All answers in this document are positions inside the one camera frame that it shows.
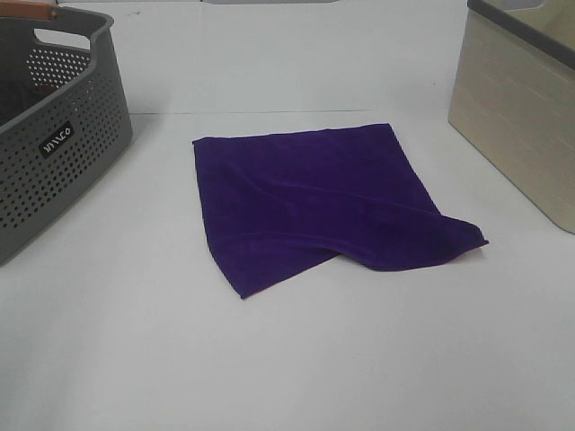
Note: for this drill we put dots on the dark grey cloth in basket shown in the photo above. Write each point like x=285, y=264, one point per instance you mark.
x=18, y=97

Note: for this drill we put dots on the purple towel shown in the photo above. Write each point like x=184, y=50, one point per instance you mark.
x=274, y=206

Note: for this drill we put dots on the beige storage box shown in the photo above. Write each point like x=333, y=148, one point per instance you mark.
x=513, y=97

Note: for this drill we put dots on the brown basket handle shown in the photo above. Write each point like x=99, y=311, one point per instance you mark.
x=32, y=10

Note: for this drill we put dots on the grey perforated plastic basket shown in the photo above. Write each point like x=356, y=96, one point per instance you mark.
x=50, y=157

